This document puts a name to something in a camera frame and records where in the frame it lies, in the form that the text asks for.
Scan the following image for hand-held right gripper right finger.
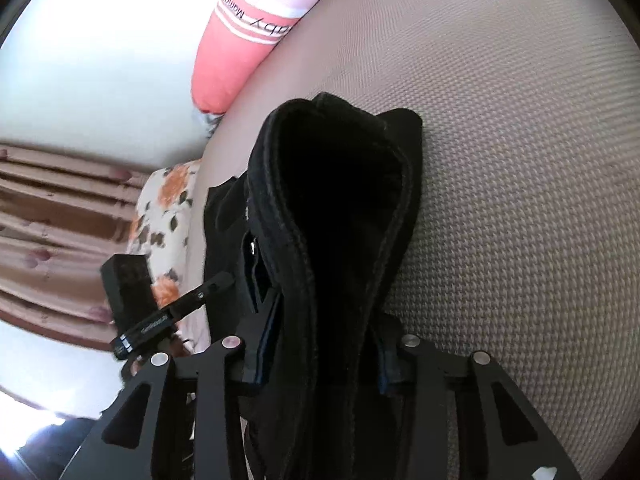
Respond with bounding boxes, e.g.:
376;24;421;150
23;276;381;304
375;331;583;480

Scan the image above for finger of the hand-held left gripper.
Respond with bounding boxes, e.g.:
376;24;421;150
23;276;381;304
167;271;236;322

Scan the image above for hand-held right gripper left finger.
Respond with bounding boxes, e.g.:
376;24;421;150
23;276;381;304
60;285;282;480

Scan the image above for black pants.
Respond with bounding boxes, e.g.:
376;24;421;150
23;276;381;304
202;91;426;480

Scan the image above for floral bed sheet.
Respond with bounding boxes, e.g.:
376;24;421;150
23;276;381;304
125;109;226;356

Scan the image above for brown pleated curtain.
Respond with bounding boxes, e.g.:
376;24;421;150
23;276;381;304
0;144;151;323

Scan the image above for pink striped pillow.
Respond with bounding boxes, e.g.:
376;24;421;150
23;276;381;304
191;0;366;115

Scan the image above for beige woven bed mat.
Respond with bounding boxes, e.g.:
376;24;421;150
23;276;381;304
187;0;640;480

